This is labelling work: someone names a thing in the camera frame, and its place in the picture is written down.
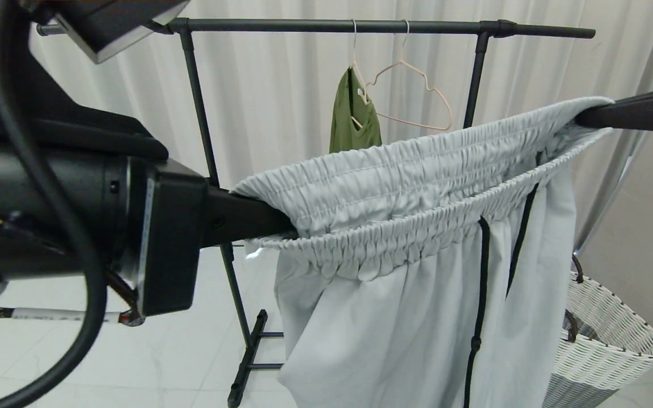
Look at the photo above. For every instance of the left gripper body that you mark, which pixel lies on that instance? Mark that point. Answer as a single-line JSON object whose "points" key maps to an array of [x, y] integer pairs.
{"points": [[173, 238]]}

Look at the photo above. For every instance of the green printed shirt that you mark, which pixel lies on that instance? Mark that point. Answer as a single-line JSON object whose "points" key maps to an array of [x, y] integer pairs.
{"points": [[343, 124]]}

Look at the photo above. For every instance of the pale grey garment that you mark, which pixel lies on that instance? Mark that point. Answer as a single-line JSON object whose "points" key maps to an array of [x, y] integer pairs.
{"points": [[389, 317]]}

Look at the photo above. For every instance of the pink clothes hanger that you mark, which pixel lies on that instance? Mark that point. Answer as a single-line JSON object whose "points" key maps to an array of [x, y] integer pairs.
{"points": [[417, 123], [356, 68]]}

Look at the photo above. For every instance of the black clothes rack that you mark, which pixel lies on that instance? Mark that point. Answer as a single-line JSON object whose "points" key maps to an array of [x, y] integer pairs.
{"points": [[304, 25]]}

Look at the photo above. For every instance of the white laundry basket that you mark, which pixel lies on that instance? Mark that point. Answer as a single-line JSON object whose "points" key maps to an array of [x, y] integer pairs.
{"points": [[610, 351]]}

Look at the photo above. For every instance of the white curtain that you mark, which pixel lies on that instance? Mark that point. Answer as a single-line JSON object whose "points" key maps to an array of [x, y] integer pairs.
{"points": [[275, 85]]}

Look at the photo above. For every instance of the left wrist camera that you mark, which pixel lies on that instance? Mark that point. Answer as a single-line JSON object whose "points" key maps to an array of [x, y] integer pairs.
{"points": [[111, 22]]}

